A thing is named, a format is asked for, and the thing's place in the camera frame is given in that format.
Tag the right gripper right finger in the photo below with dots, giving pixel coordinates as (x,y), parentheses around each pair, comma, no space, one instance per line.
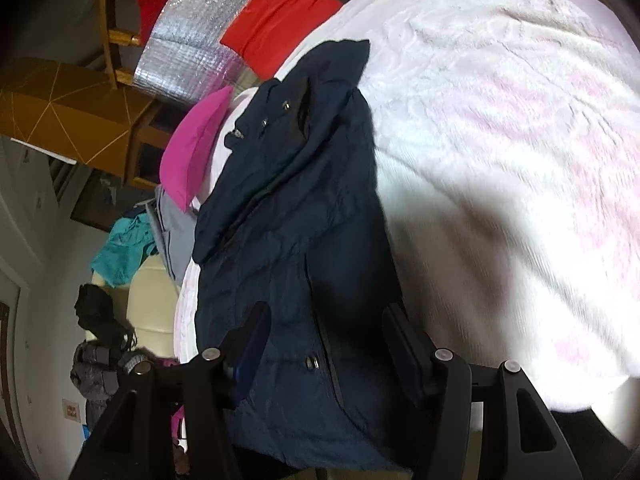
(519,438)

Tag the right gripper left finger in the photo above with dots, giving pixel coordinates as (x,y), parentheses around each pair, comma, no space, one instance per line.
(132,439)

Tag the navy blue zip jacket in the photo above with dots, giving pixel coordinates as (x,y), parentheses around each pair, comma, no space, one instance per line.
(294,221)

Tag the magenta fleece garment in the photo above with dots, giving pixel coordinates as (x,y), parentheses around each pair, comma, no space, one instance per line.
(178,416)

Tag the dark quilted jacket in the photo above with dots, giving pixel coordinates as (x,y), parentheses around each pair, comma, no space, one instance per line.
(98,372)

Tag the cream leather sofa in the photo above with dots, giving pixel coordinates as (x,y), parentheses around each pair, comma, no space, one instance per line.
(147,304)

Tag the black garment on sofa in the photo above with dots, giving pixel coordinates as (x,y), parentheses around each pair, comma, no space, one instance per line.
(95,311)

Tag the teal garment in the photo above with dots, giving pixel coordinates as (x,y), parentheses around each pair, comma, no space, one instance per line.
(128,245)

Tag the grey garment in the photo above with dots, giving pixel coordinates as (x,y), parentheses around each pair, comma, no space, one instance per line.
(173,233)

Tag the magenta pillow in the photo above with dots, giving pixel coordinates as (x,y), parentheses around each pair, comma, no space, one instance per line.
(184,162)

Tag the white bed blanket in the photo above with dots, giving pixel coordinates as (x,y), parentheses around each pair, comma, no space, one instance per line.
(507,144)

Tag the silver foil headboard panel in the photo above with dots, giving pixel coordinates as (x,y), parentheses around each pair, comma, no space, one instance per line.
(184,61)

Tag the red pillow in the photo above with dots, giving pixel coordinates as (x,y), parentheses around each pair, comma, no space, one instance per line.
(266,32)

